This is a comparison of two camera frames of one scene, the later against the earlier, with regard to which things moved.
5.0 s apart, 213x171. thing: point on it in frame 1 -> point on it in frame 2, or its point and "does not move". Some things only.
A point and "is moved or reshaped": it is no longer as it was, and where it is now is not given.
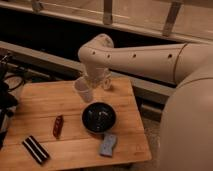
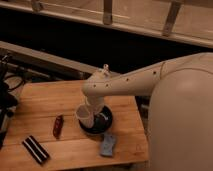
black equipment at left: [8, 102] does not move
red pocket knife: [58, 126] does not move
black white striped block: [38, 152] does not move
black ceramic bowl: [98, 117] does not move
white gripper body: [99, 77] -> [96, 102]
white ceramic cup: [84, 87] is moved or reshaped
